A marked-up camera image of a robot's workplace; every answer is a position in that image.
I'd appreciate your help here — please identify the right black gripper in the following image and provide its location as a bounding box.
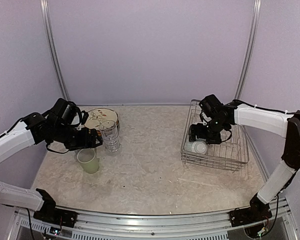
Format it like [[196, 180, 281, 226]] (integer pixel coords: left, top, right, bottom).
[[189, 116, 229, 145]]

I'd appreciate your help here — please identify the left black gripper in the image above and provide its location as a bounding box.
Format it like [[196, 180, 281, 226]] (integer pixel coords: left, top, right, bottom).
[[53, 123, 103, 151]]

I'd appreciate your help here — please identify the clear drinking glass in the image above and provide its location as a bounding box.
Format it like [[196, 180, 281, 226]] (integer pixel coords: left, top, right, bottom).
[[98, 120, 121, 148]]

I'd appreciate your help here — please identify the light green checked bowl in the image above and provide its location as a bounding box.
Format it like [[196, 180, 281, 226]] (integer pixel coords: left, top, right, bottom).
[[184, 140, 208, 155]]

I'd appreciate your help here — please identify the pale green cup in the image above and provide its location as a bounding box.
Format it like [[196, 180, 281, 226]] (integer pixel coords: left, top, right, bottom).
[[76, 148, 99, 174]]

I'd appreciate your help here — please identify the beige plate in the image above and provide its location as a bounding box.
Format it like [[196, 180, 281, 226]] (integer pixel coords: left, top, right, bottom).
[[84, 107, 119, 131]]

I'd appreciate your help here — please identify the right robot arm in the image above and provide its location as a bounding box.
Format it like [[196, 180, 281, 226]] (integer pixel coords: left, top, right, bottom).
[[188, 94, 300, 222]]

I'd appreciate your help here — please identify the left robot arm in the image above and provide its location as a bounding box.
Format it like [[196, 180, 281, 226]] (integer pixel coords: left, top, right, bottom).
[[0, 98, 103, 223]]

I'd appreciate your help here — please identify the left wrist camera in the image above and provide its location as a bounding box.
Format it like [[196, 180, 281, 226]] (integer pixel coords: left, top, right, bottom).
[[77, 110, 89, 130]]

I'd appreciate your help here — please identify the metal wire dish rack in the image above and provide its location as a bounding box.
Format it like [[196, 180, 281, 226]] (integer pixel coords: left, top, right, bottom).
[[180, 99, 250, 172]]

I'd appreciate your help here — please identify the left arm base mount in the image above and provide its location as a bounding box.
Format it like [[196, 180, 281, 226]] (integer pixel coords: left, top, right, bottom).
[[33, 207, 78, 228]]

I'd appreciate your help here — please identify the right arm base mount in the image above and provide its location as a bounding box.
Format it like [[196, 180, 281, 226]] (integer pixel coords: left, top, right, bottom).
[[228, 207, 273, 227]]

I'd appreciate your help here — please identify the front aluminium rail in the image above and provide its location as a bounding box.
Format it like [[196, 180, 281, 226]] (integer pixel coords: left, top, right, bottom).
[[8, 198, 299, 240]]

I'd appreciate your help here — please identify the left aluminium frame post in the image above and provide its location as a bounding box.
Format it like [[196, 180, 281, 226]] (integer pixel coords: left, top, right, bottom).
[[40, 0, 70, 100]]

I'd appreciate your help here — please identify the aluminium frame post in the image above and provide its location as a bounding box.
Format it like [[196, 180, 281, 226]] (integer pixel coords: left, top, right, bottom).
[[234, 0, 262, 99], [40, 0, 70, 100]]

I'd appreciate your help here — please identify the right aluminium frame post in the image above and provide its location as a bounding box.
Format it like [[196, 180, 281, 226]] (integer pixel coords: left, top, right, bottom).
[[234, 0, 262, 99]]

